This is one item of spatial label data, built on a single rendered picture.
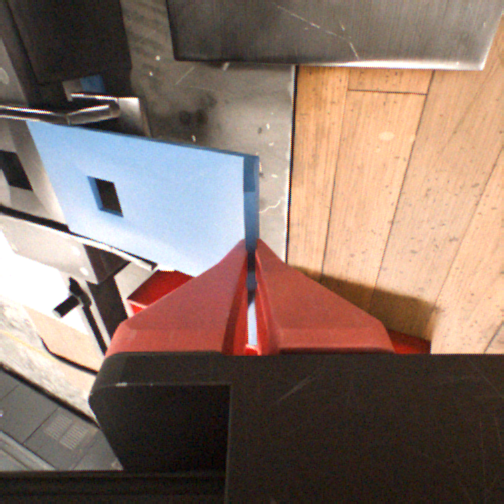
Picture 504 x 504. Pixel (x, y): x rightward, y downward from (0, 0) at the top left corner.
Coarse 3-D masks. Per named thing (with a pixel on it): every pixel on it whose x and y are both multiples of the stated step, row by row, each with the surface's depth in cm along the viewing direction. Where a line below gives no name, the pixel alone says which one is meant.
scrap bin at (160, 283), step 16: (160, 272) 32; (176, 272) 32; (144, 288) 30; (160, 288) 30; (176, 288) 30; (128, 304) 30; (144, 304) 29; (400, 336) 25; (256, 352) 35; (400, 352) 24; (416, 352) 24
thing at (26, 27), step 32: (32, 0) 16; (64, 0) 18; (96, 0) 19; (32, 32) 17; (64, 32) 18; (96, 32) 20; (32, 64) 17; (64, 64) 19; (96, 64) 20; (128, 64) 23; (64, 96) 19
